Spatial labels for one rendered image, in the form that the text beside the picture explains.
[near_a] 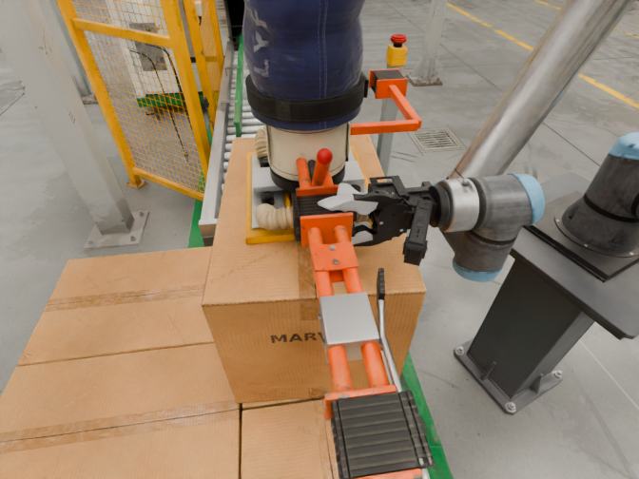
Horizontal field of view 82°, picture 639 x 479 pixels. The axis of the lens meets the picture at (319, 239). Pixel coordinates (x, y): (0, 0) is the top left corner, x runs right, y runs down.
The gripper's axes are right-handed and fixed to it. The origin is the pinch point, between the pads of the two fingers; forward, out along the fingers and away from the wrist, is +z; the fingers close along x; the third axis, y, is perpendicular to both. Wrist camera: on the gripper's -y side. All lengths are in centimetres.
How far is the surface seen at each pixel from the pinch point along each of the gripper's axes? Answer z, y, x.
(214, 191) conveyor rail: 32, 82, -48
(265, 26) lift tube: 6.6, 20.0, 24.0
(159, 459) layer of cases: 39, -13, -53
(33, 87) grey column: 106, 130, -22
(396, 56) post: -47, 116, -11
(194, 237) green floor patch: 58, 123, -108
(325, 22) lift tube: -2.4, 17.7, 24.8
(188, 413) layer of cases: 33, -4, -53
